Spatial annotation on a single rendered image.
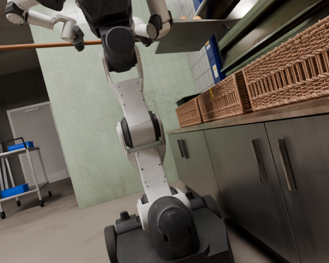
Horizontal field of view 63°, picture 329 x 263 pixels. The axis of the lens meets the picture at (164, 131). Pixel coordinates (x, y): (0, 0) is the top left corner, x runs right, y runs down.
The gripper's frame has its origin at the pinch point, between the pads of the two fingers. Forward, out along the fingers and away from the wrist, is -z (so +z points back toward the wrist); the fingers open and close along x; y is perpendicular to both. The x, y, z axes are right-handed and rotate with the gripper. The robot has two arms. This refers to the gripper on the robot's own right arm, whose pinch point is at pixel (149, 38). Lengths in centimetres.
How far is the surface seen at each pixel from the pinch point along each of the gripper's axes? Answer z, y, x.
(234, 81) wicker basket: 60, 62, 50
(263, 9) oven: -4, 72, 2
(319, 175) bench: 91, 83, 80
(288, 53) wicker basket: 85, 80, 50
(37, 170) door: -341, -553, 112
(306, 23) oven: 19, 90, 23
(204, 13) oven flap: -44, 28, -24
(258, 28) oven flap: -15, 67, 8
